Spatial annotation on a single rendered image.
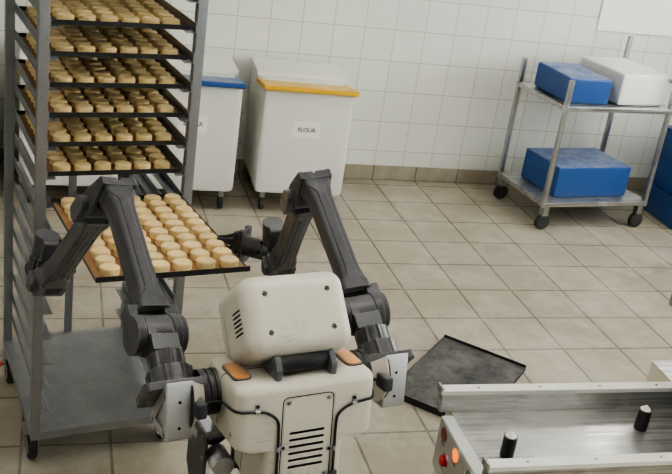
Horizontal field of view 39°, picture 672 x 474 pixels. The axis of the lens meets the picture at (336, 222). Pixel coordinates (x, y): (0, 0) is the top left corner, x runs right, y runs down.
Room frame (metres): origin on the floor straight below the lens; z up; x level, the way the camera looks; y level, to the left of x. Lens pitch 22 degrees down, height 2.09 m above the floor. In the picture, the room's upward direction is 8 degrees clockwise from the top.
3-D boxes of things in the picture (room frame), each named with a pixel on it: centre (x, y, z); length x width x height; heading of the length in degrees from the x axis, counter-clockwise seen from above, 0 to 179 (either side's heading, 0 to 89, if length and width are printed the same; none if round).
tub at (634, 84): (5.98, -1.64, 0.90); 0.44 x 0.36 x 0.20; 26
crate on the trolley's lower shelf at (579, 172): (5.91, -1.48, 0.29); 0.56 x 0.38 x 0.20; 116
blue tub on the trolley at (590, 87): (5.81, -1.31, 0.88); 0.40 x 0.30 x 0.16; 21
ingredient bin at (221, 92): (5.26, 0.93, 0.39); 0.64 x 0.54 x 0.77; 17
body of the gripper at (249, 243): (2.42, 0.22, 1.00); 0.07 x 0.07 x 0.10; 74
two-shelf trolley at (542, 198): (5.91, -1.49, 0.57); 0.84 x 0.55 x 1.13; 115
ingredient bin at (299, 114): (5.45, 0.32, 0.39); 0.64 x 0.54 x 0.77; 15
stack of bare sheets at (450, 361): (3.56, -0.62, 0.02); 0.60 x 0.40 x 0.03; 154
